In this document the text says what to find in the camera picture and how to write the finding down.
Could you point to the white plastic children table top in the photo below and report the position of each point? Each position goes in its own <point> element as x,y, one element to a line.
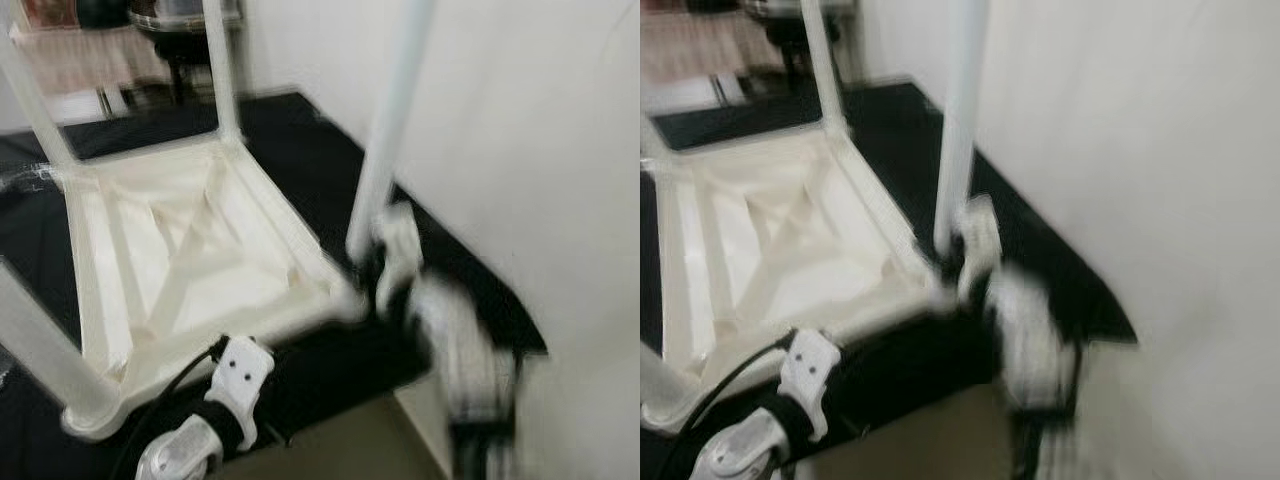
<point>860,210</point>
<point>260,220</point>

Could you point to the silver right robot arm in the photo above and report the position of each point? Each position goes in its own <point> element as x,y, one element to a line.
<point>1035,340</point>
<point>465,350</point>

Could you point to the black tablecloth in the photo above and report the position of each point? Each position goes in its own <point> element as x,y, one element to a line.
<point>310,150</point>
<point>900,120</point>

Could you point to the black stool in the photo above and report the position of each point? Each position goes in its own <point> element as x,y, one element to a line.
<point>185,60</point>
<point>795,50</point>

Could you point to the beige cloth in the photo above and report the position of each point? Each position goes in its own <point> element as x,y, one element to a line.
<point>90,60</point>
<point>700,50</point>

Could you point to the red printed box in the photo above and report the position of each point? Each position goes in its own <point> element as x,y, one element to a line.
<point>45,12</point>

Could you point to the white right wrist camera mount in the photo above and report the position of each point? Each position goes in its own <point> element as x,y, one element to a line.
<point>400,250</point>
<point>980,240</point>

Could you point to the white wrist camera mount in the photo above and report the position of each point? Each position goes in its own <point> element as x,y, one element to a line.
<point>980,240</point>
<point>810,365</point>
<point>400,250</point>
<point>243,375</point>

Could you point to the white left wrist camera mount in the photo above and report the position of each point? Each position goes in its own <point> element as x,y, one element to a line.
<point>243,375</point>
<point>810,365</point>

